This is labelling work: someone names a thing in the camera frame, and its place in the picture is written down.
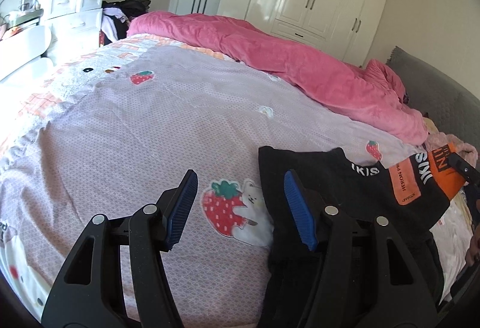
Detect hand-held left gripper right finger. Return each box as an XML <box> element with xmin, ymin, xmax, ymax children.
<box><xmin>284</xmin><ymin>170</ymin><xmax>439</xmax><ymax>328</ymax></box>

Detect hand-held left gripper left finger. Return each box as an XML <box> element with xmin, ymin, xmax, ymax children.
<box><xmin>41</xmin><ymin>169</ymin><xmax>199</xmax><ymax>328</ymax></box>

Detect cluttered side desk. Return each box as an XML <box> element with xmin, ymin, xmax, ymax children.
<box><xmin>0</xmin><ymin>0</ymin><xmax>43</xmax><ymax>41</ymax></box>

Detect white chair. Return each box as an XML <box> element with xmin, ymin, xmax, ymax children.
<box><xmin>0</xmin><ymin>26</ymin><xmax>53</xmax><ymax>83</ymax></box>

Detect black printed garment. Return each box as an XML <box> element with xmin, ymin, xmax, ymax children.
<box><xmin>257</xmin><ymin>142</ymin><xmax>473</xmax><ymax>328</ymax></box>

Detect printed pink bed sheet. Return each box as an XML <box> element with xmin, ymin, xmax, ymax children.
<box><xmin>0</xmin><ymin>33</ymin><xmax>480</xmax><ymax>328</ymax></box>

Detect grey padded headboard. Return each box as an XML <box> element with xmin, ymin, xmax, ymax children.
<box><xmin>386</xmin><ymin>46</ymin><xmax>480</xmax><ymax>160</ymax></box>

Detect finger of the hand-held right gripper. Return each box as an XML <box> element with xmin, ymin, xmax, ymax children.
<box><xmin>448</xmin><ymin>152</ymin><xmax>480</xmax><ymax>188</ymax></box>

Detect white drawer cabinet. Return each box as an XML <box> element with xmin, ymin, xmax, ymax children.
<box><xmin>37</xmin><ymin>0</ymin><xmax>106</xmax><ymax>66</ymax></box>

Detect pink duvet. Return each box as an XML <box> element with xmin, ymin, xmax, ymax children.
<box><xmin>127</xmin><ymin>11</ymin><xmax>430</xmax><ymax>145</ymax></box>

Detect pile of dark clothes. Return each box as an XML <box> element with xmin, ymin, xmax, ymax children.
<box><xmin>99</xmin><ymin>0</ymin><xmax>152</xmax><ymax>45</ymax></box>

